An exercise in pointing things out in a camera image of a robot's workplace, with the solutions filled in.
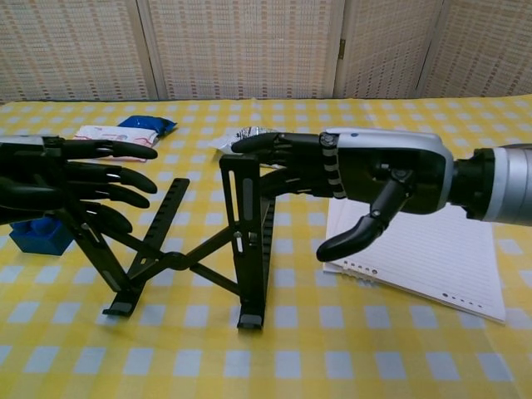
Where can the woven folding screen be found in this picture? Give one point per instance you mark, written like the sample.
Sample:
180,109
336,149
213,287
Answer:
241,50

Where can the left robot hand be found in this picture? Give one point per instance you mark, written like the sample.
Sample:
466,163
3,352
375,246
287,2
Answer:
25,195

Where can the brass screen hinge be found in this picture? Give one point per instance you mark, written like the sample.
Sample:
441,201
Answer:
342,47

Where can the black folding laptop stand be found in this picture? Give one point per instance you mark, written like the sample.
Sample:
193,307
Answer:
178,261

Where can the white snack bag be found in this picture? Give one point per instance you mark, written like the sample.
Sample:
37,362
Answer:
245,135

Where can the yellow checked tablecloth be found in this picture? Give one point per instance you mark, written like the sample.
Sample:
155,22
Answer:
266,365

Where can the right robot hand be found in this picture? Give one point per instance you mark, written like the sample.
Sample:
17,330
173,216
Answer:
395,145

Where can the blue plastic packet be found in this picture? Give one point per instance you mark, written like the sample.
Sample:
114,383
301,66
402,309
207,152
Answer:
145,124

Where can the stack of lined paper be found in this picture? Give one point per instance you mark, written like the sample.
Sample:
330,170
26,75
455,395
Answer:
436,266

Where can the blue toy building brick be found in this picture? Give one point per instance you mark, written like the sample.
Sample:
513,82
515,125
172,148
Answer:
37,242

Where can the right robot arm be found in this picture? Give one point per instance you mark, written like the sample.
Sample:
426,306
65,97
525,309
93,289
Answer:
507,183

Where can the pink wet wipes pack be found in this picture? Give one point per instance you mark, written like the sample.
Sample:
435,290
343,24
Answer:
112,132

